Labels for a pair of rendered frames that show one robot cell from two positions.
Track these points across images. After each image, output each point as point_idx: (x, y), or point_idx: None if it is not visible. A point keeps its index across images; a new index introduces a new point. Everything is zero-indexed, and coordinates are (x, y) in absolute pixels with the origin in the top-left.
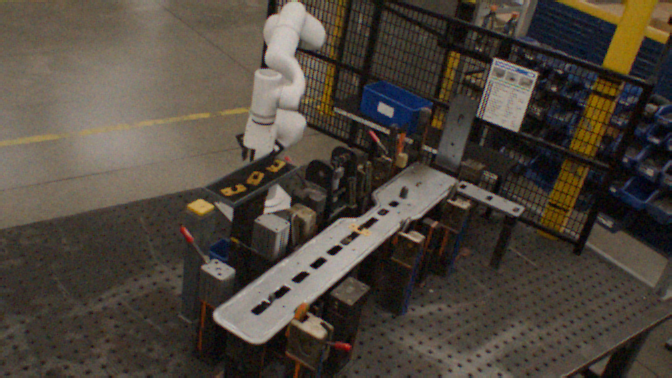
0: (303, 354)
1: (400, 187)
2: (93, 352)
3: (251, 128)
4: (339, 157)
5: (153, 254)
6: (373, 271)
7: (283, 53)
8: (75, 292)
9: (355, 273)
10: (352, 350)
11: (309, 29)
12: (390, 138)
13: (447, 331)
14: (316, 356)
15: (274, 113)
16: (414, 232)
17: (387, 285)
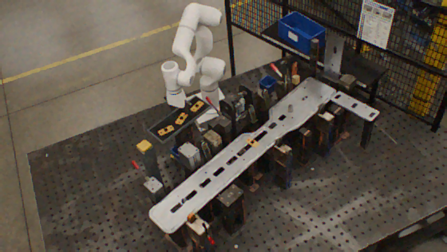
0: (195, 238)
1: (290, 102)
2: (106, 218)
3: (168, 95)
4: (239, 95)
5: None
6: (269, 162)
7: (180, 48)
8: (102, 178)
9: (251, 169)
10: (244, 219)
11: (206, 17)
12: (282, 70)
13: (314, 200)
14: (200, 242)
15: (178, 88)
16: (284, 145)
17: (275, 172)
